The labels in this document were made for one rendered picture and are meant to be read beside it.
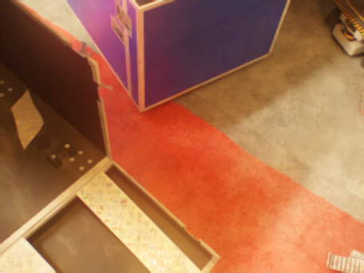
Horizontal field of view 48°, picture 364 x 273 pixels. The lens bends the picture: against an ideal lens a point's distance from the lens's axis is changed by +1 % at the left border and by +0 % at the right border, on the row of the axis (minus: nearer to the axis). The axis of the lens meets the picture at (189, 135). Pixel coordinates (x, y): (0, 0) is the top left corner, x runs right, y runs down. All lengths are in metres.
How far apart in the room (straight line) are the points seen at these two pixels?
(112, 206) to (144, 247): 0.28
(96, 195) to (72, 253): 0.32
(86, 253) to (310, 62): 2.09
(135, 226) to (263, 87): 1.38
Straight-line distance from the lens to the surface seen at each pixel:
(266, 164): 2.59
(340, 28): 3.40
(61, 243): 2.31
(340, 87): 3.16
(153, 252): 2.21
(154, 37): 2.07
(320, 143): 2.80
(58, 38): 1.83
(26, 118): 2.54
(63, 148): 2.31
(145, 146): 2.55
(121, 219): 2.22
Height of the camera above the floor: 2.19
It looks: 57 degrees down
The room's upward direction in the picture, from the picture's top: 9 degrees clockwise
